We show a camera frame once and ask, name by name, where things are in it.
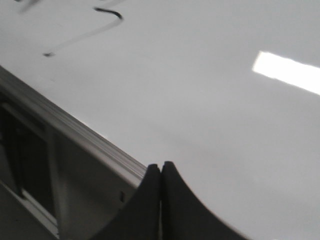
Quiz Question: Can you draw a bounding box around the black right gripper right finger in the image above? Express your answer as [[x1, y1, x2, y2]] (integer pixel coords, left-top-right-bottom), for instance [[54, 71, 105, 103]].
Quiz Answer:
[[161, 161, 245, 240]]

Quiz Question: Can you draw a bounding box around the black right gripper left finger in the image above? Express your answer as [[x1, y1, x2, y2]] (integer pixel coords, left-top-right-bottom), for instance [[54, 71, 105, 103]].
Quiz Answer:
[[92, 164, 161, 240]]

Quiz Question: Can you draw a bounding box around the white whiteboard with metal frame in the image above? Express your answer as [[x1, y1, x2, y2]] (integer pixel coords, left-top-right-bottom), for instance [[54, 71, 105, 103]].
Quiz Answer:
[[0, 0, 320, 240]]

